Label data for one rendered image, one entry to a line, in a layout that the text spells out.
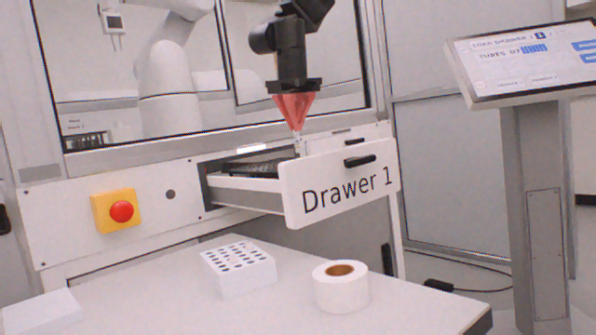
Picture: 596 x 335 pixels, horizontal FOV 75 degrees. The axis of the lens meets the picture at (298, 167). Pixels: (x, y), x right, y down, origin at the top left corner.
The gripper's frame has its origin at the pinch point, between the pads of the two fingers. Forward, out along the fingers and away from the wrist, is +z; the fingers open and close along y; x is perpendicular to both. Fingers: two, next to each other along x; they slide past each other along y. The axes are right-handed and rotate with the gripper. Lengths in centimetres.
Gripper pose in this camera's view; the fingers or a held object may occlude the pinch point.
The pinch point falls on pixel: (295, 127)
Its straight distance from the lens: 76.1
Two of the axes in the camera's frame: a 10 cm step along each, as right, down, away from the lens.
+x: -7.8, 1.8, -6.0
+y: -6.2, -1.3, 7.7
